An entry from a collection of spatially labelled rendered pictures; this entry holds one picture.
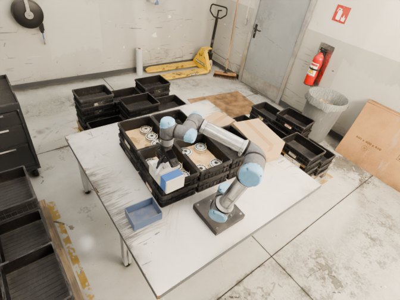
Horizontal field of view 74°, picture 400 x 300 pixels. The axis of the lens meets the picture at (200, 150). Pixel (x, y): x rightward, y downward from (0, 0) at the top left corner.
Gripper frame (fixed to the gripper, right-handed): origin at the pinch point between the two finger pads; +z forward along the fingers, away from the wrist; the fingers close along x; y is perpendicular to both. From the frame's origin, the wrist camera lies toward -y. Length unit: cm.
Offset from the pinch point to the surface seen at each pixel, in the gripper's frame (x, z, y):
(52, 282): 73, 62, 6
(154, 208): 2.7, 40.3, 8.0
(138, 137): -17, 27, 70
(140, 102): -73, 61, 174
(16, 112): 57, 29, 151
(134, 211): 15.4, 40.2, 12.2
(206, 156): -54, 28, 23
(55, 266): 69, 61, 14
